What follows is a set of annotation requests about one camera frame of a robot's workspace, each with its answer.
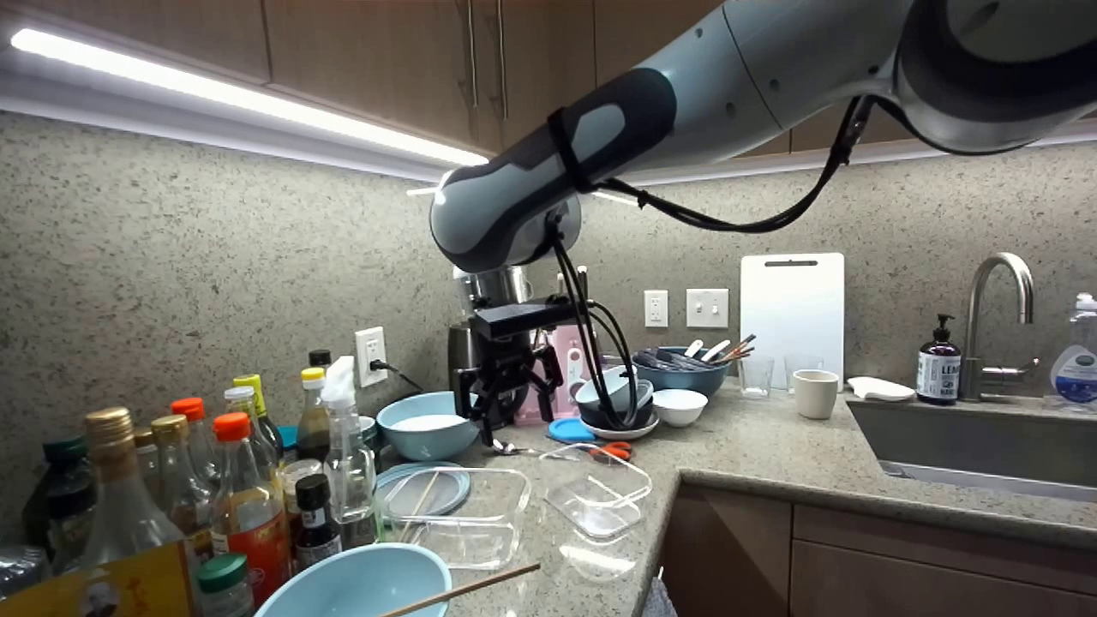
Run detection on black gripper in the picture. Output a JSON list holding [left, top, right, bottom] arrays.
[[452, 299, 571, 445]]

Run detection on large clear plastic container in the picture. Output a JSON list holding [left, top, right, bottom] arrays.
[[373, 461, 530, 573]]

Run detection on small clear plastic container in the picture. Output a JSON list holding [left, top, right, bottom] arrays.
[[542, 442, 651, 540]]

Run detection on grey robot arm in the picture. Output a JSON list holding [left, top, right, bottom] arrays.
[[430, 0, 1097, 427]]

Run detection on light blue bowl near kettle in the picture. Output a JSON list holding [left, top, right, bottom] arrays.
[[376, 389, 480, 461]]

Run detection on blue lid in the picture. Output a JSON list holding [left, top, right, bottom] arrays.
[[547, 418, 596, 442]]

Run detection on pink knife block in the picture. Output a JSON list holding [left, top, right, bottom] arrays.
[[518, 325, 590, 426]]

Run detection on stacked grey bowls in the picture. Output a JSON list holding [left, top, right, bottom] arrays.
[[568, 366, 656, 431]]

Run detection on clear spray bottle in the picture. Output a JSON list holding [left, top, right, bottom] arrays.
[[318, 356, 376, 549]]

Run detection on orange scissors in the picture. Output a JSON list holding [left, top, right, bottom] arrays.
[[601, 442, 635, 461]]

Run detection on yellow cap oil bottle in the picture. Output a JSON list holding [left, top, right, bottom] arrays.
[[297, 366, 329, 459]]

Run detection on wooden chopstick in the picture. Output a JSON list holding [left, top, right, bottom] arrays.
[[385, 560, 542, 617]]

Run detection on dark blue mixing bowl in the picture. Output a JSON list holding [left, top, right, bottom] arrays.
[[635, 345, 729, 395]]

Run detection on black cap small bottle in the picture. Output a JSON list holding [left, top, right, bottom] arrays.
[[296, 474, 344, 564]]

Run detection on small white bowl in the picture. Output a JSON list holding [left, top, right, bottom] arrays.
[[656, 389, 705, 427]]

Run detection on light blue front bowl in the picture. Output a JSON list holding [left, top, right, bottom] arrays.
[[254, 540, 452, 617]]

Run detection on orange cap sauce bottle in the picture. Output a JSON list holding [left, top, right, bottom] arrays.
[[211, 412, 290, 603]]

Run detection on drinking glass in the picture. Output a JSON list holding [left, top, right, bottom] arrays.
[[741, 356, 772, 397]]

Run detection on green cap jar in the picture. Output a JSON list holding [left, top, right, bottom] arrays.
[[198, 552, 254, 617]]

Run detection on white cutting board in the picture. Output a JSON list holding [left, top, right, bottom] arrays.
[[741, 252, 848, 372]]

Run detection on white mug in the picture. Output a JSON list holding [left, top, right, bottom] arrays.
[[795, 370, 838, 421]]

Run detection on white sponge dish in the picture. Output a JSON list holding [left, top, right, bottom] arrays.
[[848, 375, 915, 403]]

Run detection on gold cap sauce bottle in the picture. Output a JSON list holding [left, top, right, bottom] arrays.
[[72, 407, 193, 617]]

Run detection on black soap dispenser bottle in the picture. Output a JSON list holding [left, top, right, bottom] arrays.
[[915, 316, 963, 403]]

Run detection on chrome faucet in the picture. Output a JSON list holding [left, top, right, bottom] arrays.
[[959, 251, 1042, 403]]

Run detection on under cabinet light strip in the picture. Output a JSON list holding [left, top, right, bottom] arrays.
[[11, 28, 484, 163]]

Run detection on blue dish soap bottle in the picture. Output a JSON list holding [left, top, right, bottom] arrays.
[[1047, 290, 1097, 407]]

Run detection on white wall outlet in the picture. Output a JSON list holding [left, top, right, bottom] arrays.
[[357, 325, 386, 386]]

